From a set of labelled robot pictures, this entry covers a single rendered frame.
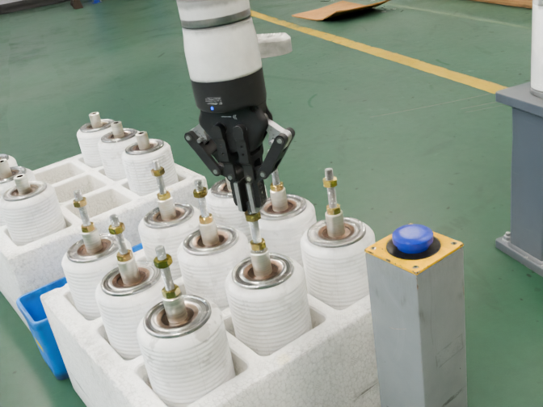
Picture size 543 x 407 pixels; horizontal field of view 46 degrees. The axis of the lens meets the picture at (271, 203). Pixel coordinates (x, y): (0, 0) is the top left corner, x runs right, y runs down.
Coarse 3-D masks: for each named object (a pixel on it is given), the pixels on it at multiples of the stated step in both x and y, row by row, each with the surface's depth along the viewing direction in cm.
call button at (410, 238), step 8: (408, 224) 65; (416, 224) 65; (400, 232) 64; (408, 232) 64; (416, 232) 64; (424, 232) 63; (432, 232) 63; (400, 240) 63; (408, 240) 62; (416, 240) 62; (424, 240) 62; (432, 240) 63; (400, 248) 63; (408, 248) 62; (416, 248) 62; (424, 248) 63
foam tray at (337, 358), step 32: (64, 288) 94; (64, 320) 87; (96, 320) 85; (224, 320) 81; (320, 320) 80; (352, 320) 77; (64, 352) 95; (96, 352) 79; (288, 352) 73; (320, 352) 75; (352, 352) 78; (96, 384) 83; (128, 384) 73; (224, 384) 70; (256, 384) 70; (288, 384) 73; (320, 384) 76; (352, 384) 80
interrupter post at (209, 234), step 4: (200, 224) 83; (204, 224) 83; (208, 224) 83; (212, 224) 83; (200, 228) 84; (204, 228) 83; (208, 228) 83; (212, 228) 84; (216, 228) 84; (200, 232) 84; (204, 232) 84; (208, 232) 84; (212, 232) 84; (216, 232) 84; (204, 236) 84; (208, 236) 84; (212, 236) 84; (216, 236) 84; (204, 240) 84; (208, 240) 84; (212, 240) 84; (216, 240) 84; (204, 244) 85; (208, 244) 84; (212, 244) 84
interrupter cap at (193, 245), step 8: (224, 232) 87; (232, 232) 86; (184, 240) 86; (192, 240) 86; (200, 240) 86; (224, 240) 85; (232, 240) 84; (184, 248) 84; (192, 248) 84; (200, 248) 84; (208, 248) 83; (216, 248) 83; (224, 248) 82
